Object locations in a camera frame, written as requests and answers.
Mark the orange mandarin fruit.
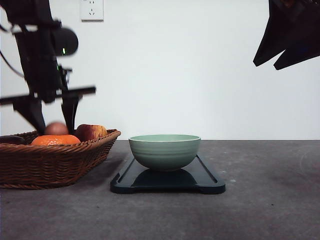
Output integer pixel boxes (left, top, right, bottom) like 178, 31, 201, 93
31, 135, 81, 146

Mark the white wall socket left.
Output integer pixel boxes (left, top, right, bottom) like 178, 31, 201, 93
80, 0, 104, 24

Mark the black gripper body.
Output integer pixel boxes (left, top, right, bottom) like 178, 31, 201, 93
0, 0, 97, 106
268, 0, 320, 51

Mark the brown egg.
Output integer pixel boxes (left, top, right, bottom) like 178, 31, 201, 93
45, 122, 69, 136

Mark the black cable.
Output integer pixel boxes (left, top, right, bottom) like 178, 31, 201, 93
0, 24, 26, 78

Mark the dark purple fruit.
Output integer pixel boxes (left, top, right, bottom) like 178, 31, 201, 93
0, 135, 26, 145

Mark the pale green ceramic bowl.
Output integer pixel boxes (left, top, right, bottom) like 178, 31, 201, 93
128, 134, 201, 172

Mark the red yellow apple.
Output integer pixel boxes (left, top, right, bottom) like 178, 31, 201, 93
75, 124, 108, 142

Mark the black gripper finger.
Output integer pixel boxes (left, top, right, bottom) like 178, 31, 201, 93
61, 95, 83, 135
274, 43, 320, 71
253, 0, 290, 67
12, 99, 46, 134

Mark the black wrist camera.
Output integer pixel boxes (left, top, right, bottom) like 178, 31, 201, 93
55, 27, 79, 57

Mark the dark teal rectangular tray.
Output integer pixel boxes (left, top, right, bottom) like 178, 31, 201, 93
110, 155, 226, 194

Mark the brown wicker basket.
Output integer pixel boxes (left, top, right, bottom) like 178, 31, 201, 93
0, 129, 121, 190

